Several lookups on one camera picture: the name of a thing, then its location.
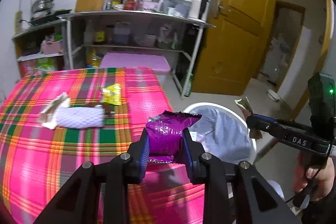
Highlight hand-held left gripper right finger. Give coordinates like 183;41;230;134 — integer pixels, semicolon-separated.
182;128;302;224

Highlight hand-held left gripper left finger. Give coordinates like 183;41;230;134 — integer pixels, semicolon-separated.
33;128;151;224

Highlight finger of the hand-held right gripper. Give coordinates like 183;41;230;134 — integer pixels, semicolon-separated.
252;113;282;126
246;116;286;139

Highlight green snack packet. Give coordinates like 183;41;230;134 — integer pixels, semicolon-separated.
234;97;263;139

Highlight purple snack packet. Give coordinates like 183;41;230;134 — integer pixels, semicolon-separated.
146;110;203;164

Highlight white bin with liner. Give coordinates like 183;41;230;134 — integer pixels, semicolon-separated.
182;102;258;164

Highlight person's right hand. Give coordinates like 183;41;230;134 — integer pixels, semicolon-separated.
293;147;335;201

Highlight white bowl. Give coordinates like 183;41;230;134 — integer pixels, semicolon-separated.
266;90;281;103

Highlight yellow snack packet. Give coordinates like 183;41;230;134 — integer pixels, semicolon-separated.
101;84;122;106

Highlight green glass bottle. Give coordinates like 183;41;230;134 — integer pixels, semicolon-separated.
184;73;194;98

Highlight white foam net sleeve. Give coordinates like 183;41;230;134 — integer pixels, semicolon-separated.
54;106;105;130

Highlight wooden door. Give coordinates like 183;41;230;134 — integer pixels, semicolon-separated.
193;0;279;96

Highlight white paper drink carton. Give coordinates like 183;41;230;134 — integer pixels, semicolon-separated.
39;92;71;130

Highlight pink plaid tablecloth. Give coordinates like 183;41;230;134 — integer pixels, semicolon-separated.
0;67;208;224

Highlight yellow oil bottle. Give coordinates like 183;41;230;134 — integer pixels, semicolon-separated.
88;48;104;68

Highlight pale plastic basket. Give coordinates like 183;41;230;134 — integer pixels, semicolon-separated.
143;34;158;47

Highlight bundle of plastic bags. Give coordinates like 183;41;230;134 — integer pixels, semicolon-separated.
157;25;181;50

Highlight blue plastic jug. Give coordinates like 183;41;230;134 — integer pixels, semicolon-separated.
113;22;132;45

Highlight dark bottle with yellow label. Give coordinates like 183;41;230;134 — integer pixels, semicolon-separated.
94;23;105;45

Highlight white plastic bottle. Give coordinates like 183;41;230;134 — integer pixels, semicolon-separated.
84;21;94;45

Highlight large metal shelf rack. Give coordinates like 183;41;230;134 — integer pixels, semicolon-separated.
56;10;216;100

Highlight pink plastic basket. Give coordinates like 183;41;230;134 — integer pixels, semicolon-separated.
41;39;63;55

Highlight clear plastic storage container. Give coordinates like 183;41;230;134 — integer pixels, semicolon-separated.
159;0;192;17

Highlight knife holder with knives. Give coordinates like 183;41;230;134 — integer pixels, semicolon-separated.
144;0;167;12

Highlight black induction cooker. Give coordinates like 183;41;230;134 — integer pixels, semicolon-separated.
28;9;72;25

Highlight small metal shelf rack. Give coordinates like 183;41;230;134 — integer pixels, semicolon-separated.
12;20;69;77

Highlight steel steamer pot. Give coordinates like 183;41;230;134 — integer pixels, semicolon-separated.
31;0;55;16

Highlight yellowed power strip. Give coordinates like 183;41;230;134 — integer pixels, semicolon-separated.
14;11;23;34

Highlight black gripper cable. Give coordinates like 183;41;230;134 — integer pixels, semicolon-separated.
285;151;331;207

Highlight metal door handle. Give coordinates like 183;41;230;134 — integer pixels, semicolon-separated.
213;0;231;20

